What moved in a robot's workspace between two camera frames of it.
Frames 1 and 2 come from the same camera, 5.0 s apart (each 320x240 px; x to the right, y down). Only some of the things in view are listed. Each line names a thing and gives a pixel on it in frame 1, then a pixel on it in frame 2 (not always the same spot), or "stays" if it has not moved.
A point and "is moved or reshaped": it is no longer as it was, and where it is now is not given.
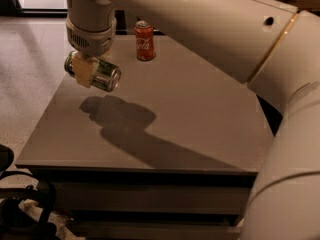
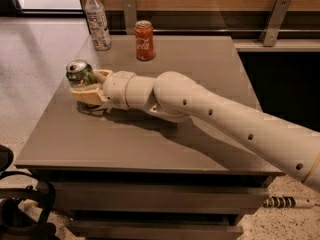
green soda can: x=106 y=76 is moved or reshaped
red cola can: x=144 y=32 stays
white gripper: x=90 y=41 -> x=115 y=88
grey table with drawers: x=171 y=154 stays
